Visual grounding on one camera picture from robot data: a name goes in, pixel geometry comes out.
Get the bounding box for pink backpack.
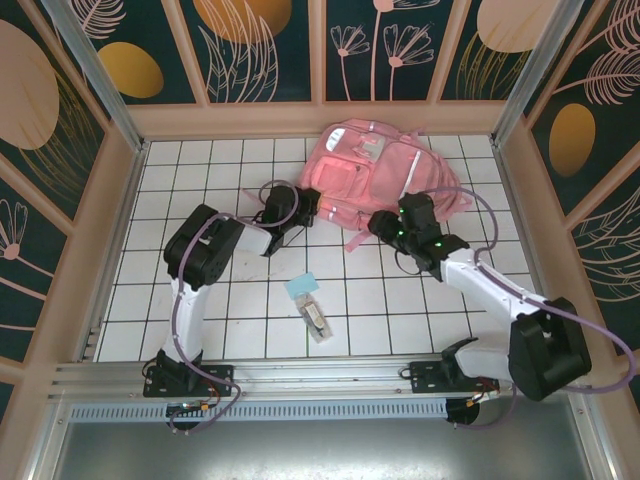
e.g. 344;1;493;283
240;118;474;254

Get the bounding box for light blue sticky notes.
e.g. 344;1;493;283
284;272;321;300

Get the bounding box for clear packet of stationery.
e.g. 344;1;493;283
292;294;335;345

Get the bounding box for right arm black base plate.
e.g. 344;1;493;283
399;360;501;397

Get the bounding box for aluminium mounting rail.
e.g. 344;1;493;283
47;353;597;402

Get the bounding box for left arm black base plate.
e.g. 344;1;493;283
143;363;236;399

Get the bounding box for aluminium frame post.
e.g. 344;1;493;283
42;0;149;154
489;0;586;146

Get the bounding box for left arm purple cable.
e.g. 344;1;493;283
169;180;301;437

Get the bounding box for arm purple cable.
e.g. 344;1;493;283
429;185;636;431
169;180;301;437

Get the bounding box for slotted grey cable duct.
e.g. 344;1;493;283
67;398;451;422

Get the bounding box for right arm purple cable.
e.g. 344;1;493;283
429;185;636;431

